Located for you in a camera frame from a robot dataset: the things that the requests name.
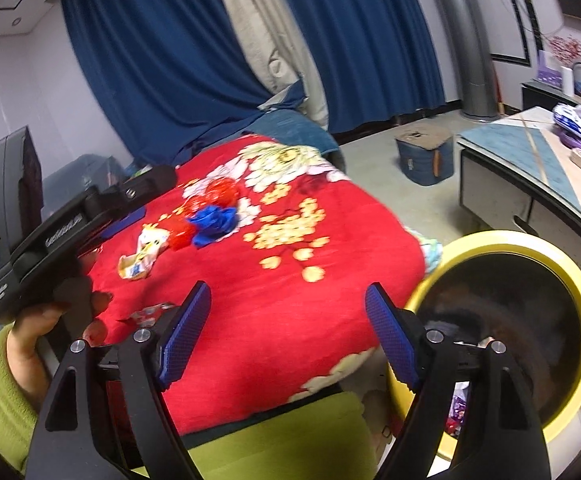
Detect white yellow snack wrapper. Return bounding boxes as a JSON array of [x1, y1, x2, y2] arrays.
[[118, 227, 171, 281]]

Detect low television cabinet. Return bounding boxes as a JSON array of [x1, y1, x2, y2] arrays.
[[457, 105, 581, 271]]

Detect clear plastic storage box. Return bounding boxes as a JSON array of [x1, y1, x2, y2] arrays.
[[43, 154, 127, 197]]

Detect white blue packet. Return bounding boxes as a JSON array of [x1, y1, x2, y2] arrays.
[[553, 103, 581, 134]]

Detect purple box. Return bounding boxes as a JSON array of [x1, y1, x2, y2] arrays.
[[537, 50, 564, 86]]

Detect person's green clothing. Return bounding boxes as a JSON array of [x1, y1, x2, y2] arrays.
[[130, 392, 396, 480]]

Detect yellow rimmed trash bin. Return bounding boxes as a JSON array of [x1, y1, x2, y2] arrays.
[[387, 230, 581, 463]]

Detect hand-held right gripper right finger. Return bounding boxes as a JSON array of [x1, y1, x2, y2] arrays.
[[365, 282, 553, 480]]

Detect red floral blanket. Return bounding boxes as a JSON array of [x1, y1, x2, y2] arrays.
[[78, 132, 443, 436]]

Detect blue storage stool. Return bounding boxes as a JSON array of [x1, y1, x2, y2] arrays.
[[395, 127, 456, 187]]

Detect blue wrapper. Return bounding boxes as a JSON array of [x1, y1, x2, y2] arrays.
[[185, 204, 240, 249]]

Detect small red silver wrapper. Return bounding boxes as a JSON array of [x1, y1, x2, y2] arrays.
[[119, 301, 177, 327]]

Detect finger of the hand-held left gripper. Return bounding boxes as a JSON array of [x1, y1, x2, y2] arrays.
[[115, 164, 178, 201], [103, 206, 147, 238]]

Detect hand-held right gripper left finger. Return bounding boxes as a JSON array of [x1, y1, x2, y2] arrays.
[[24, 280, 212, 480]]

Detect silver pipe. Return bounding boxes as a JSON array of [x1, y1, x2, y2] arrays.
[[420, 0, 501, 122]]

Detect blue bedding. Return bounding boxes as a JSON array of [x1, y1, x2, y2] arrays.
[[243, 109, 342, 162]]

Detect red berry branches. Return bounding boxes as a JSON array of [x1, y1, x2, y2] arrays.
[[545, 34, 581, 67]]

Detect person's left forearm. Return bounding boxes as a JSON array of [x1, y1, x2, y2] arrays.
[[0, 325, 41, 476]]

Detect red shiny wrapper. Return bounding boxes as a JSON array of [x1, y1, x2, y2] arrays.
[[204, 177, 240, 207], [163, 197, 206, 252]]

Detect blue curtain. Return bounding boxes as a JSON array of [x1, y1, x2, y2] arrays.
[[59, 0, 311, 167], [265, 0, 447, 136]]

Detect person's left hand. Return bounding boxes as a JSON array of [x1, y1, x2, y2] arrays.
[[10, 290, 114, 406]]

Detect beige curtain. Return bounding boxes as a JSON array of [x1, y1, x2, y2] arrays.
[[205, 0, 331, 128]]

